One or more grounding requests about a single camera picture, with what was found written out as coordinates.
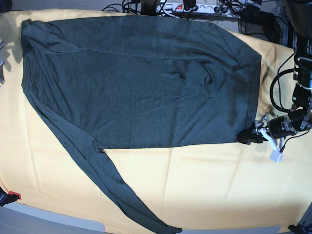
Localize red and black clamp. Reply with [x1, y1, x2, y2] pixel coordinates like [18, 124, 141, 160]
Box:
[0, 188, 21, 207]

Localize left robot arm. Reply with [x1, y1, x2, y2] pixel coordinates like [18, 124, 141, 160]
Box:
[237, 0, 312, 162]

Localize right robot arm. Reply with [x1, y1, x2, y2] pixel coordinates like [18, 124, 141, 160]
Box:
[0, 41, 7, 86]

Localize yellow table cloth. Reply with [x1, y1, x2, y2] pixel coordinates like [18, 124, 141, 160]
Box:
[0, 9, 312, 234]

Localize white power strip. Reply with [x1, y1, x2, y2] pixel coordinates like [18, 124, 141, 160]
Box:
[156, 2, 234, 17]

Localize dark grey long-sleeve T-shirt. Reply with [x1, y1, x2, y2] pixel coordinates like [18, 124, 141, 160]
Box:
[21, 15, 261, 234]

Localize black clamp lower right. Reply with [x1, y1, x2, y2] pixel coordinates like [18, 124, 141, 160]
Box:
[288, 224, 312, 234]

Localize black power adapter box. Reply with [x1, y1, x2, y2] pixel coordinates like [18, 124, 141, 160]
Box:
[240, 7, 278, 34]

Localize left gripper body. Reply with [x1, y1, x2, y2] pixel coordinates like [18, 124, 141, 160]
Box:
[253, 115, 296, 162]

